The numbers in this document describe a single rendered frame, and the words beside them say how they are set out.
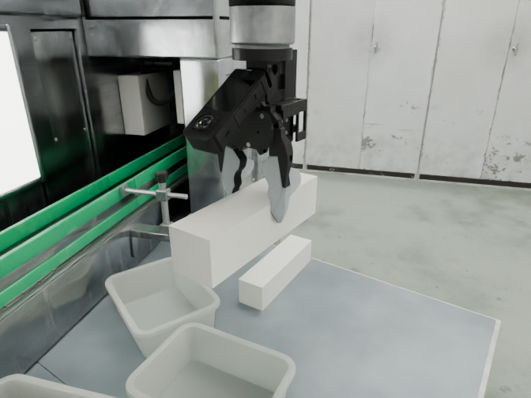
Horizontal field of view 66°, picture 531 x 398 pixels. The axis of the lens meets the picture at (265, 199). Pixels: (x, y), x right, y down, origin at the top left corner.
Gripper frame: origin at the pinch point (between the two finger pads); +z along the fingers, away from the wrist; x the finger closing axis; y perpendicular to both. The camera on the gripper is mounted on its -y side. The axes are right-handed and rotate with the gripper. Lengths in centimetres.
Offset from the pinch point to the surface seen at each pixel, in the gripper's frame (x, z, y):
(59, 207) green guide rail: 53, 14, 2
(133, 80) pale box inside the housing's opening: 74, -8, 42
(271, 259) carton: 16.5, 28.1, 29.7
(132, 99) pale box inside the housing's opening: 75, -2, 41
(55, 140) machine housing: 70, 4, 13
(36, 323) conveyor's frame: 37.8, 26.7, -14.2
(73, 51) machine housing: 75, -16, 25
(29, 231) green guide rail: 50, 15, -6
